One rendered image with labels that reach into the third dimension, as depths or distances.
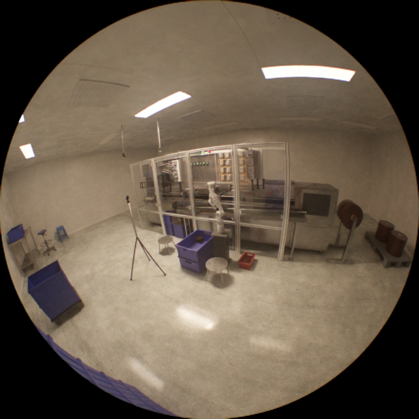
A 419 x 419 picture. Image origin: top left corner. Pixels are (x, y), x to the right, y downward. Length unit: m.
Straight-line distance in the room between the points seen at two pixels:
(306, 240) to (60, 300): 3.71
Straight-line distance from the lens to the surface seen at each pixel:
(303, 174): 5.40
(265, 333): 1.71
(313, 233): 2.65
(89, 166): 6.32
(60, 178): 6.09
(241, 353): 1.61
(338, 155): 5.67
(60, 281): 2.24
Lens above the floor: 1.53
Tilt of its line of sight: 18 degrees down
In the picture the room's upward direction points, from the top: 5 degrees counter-clockwise
